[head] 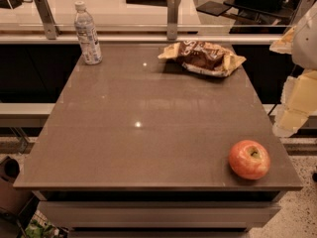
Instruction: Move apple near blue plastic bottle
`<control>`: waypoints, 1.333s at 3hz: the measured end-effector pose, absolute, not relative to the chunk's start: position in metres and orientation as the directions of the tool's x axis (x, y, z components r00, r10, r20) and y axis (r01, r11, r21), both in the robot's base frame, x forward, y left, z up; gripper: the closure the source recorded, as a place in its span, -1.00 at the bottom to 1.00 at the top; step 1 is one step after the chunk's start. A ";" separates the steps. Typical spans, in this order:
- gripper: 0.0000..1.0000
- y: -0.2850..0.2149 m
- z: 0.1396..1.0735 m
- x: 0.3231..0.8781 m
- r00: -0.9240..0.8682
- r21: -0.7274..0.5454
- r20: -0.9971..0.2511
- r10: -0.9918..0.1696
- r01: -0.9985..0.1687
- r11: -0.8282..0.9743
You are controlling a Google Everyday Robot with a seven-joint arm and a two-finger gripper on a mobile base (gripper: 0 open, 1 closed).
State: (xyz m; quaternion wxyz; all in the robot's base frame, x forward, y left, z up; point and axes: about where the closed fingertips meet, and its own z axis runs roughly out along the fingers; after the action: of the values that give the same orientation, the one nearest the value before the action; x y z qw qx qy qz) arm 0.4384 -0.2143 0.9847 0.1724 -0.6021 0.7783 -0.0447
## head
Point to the green patterned bag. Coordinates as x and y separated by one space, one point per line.
40 227

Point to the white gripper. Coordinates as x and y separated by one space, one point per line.
305 47

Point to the metal rail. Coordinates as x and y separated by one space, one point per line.
236 39

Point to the brown bin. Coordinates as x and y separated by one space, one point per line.
12 201

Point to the clear plastic water bottle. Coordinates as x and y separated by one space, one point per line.
87 35

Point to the right metal glass bracket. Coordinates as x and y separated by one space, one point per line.
301 9

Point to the metal glass bracket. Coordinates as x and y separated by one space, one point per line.
301 9
172 19
50 28

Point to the middle metal glass bracket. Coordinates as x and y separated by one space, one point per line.
172 19

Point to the left metal glass bracket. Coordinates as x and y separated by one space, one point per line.
50 28

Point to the grey table drawer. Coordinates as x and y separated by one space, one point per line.
229 214

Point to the red apple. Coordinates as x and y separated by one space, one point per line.
249 160

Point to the brown chip bag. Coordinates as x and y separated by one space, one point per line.
203 58

